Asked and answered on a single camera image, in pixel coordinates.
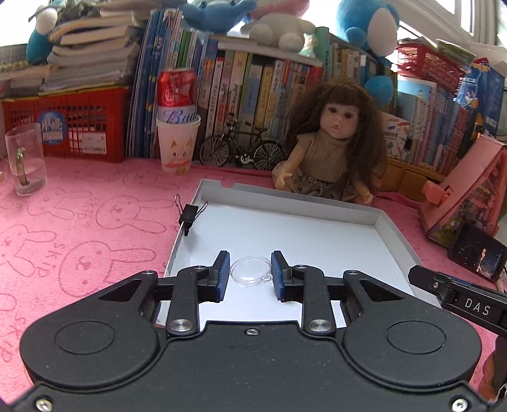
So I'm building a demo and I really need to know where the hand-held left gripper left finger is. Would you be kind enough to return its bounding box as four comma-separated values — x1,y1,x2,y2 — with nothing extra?
97,250,231,337

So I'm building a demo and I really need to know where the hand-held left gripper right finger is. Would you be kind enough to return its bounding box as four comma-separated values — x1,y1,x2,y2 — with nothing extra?
271,250,405,337

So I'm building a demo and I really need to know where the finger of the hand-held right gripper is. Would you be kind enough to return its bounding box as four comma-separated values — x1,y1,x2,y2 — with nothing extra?
408,265,462,307

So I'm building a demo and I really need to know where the clear round plastic cap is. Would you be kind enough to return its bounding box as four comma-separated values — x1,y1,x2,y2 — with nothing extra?
230,255,274,286

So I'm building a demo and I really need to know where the white cardboard box lid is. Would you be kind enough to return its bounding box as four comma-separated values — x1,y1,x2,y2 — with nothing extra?
163,178,442,329

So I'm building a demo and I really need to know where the black smartphone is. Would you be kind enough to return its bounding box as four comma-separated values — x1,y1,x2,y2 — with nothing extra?
447,222,507,283

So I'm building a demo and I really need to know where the black binder clip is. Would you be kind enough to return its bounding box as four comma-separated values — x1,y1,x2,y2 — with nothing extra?
174,194,209,237

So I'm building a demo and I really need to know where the wooden drawer box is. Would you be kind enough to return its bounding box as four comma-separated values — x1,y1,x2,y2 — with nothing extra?
382,156,446,207

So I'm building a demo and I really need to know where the black model bicycle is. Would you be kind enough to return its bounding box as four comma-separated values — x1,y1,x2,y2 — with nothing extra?
199,121,286,172

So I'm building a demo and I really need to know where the pink cardboard house box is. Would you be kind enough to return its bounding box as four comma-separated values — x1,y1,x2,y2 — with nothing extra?
418,132,507,246

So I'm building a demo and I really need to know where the white paper cup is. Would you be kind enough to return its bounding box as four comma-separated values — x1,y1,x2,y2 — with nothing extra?
156,115,201,176

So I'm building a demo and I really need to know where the white printed box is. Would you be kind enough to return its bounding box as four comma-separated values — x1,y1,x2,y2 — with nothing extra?
380,113,413,161

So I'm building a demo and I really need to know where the row of children's paperbacks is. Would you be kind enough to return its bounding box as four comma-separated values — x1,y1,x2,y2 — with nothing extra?
396,75,482,179

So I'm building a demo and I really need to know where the pink bunny print mat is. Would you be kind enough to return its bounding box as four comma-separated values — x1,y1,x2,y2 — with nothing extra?
0,154,507,412

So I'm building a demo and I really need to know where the brown-haired doll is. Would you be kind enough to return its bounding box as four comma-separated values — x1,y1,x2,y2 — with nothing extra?
271,77,387,204

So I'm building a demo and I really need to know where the row of colourful books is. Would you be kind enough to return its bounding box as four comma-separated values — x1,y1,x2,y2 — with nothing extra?
180,29,397,157

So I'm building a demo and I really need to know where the red beer can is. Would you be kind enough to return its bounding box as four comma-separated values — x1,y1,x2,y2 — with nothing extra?
157,68,199,125

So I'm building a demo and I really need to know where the row of thin blue books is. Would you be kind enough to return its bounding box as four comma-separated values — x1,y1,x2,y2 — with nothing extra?
126,8,183,159

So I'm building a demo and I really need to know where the blue printed box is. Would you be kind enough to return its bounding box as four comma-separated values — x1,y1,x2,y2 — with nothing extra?
455,57,507,135

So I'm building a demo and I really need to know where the red plastic crate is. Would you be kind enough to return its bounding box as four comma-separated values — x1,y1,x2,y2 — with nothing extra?
2,86,131,164

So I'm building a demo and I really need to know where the red plastic basket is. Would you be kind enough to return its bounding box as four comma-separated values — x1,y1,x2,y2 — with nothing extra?
396,42,466,93

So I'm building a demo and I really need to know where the glass mug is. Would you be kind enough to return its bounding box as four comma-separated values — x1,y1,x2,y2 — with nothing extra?
5,123,48,196

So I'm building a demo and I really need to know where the green-edged booklet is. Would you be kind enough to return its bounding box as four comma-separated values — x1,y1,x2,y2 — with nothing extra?
438,39,476,66

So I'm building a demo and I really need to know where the white and pink plush toy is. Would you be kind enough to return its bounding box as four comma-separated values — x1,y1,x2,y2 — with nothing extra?
240,0,315,50

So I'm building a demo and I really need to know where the stack of worn books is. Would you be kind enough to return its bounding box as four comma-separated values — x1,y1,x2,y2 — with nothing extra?
0,0,151,100

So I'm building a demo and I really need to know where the blue and white plush toy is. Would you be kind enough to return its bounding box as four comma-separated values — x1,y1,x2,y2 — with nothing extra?
337,0,401,109

